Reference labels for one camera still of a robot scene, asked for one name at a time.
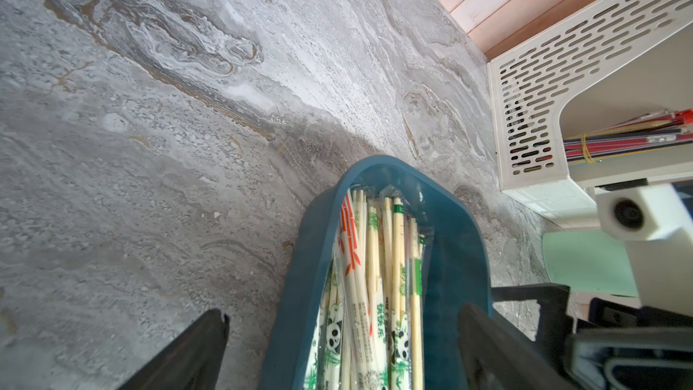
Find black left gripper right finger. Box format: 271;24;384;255
458;304;574;389

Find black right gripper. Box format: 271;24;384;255
492;283;692;389

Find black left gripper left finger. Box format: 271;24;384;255
120;309;230;389

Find teal plastic storage tray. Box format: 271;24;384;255
259;155;494;389

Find green printed chopsticks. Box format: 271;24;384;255
392;198;411;389

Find red printed chopsticks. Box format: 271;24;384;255
340;191;380;389

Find panda printed wrapped chopsticks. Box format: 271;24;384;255
302;263;344;390

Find mint green pen cup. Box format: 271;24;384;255
541;230;638;297

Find white file organizer rack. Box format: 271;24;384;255
487;0;692;229

